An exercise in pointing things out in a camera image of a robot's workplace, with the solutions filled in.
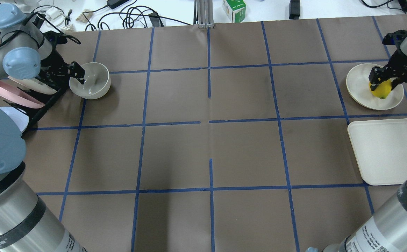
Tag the white plate in rack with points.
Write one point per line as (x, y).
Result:
(18, 116)

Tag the black device on desk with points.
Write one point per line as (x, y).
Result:
(294, 9)

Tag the white charger with cable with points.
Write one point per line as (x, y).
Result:
(54, 14)

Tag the black power adapter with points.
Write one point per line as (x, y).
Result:
(113, 4)

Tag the pink plate in rack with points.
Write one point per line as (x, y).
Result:
(18, 96)

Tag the cream plate in rack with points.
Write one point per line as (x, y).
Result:
(35, 85)

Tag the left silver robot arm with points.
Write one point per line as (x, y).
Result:
(33, 75)

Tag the black dish rack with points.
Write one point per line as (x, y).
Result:
(54, 38)

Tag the white ceramic bowl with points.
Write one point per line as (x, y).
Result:
(97, 81)

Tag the yellow lemon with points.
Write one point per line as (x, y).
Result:
(382, 90)

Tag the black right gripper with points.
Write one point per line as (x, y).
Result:
(398, 63)

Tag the green white carton box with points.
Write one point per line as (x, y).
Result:
(235, 10)

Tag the cream rectangular tray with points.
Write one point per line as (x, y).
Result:
(380, 149)

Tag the cream round plate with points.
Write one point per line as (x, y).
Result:
(358, 87)

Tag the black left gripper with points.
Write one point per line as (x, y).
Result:
(52, 71)

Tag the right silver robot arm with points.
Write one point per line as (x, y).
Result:
(239, 138)

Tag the aluminium frame post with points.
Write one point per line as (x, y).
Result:
(203, 15)

